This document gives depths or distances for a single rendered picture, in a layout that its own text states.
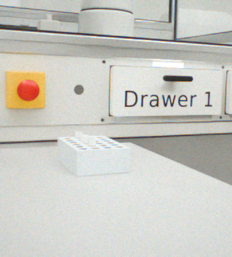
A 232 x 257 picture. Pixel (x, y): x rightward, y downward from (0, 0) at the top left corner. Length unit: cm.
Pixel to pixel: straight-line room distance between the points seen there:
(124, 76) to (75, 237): 53
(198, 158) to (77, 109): 35
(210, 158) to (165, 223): 63
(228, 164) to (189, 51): 32
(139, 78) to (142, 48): 7
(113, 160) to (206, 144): 46
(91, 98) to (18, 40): 19
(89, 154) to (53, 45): 32
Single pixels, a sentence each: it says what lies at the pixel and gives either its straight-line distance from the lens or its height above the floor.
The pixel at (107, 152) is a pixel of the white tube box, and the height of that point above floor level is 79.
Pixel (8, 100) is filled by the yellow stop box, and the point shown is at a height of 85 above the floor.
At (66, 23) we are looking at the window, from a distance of 86.
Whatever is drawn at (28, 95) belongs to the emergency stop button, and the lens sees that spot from 75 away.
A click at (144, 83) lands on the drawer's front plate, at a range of 88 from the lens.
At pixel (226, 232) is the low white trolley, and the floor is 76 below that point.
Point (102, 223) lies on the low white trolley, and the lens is 41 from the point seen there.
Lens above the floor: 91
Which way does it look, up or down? 4 degrees down
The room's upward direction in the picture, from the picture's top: 2 degrees clockwise
